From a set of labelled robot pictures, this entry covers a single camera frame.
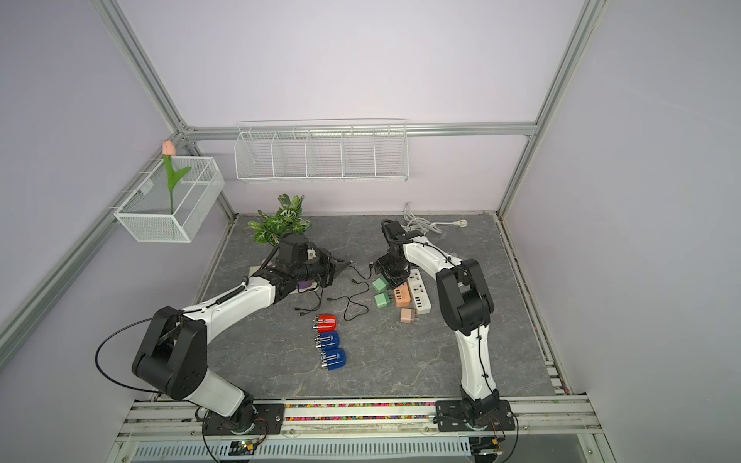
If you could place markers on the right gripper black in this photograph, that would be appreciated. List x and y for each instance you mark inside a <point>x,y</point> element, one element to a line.
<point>393,280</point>

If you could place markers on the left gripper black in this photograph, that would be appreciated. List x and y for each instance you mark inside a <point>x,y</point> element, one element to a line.
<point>330,267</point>

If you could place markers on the green charger cube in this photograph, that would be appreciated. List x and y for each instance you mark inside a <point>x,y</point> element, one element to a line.
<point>383,300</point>
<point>380,285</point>

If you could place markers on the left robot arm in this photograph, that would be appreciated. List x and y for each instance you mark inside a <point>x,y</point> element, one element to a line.
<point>173,356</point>

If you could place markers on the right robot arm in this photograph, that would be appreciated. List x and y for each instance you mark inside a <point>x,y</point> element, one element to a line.
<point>466,307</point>

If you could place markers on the red electric shaver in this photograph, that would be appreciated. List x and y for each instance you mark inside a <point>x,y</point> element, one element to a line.
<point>325,323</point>

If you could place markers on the orange power strip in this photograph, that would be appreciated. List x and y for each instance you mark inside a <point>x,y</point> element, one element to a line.
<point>402,296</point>

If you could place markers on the cream hand-shaped holder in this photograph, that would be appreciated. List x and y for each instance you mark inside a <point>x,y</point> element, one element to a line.
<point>254,269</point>

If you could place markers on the potted green plant black vase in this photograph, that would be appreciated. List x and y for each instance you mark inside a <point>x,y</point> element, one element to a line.
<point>287,220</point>

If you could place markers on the white power strip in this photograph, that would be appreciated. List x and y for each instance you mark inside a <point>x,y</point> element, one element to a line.
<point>419,295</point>

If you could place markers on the pink charger cube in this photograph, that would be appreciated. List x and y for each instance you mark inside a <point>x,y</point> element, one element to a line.
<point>407,315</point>

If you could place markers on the pink artificial tulip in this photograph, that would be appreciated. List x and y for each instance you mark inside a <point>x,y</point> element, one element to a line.
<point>174,176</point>

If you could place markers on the long white wire shelf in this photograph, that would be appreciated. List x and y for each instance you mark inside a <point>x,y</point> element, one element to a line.
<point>322,150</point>

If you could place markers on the white wire basket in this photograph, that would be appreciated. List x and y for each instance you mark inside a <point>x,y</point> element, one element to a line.
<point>145,213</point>

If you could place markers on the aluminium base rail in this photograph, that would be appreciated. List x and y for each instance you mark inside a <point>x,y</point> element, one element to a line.
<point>345,418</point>

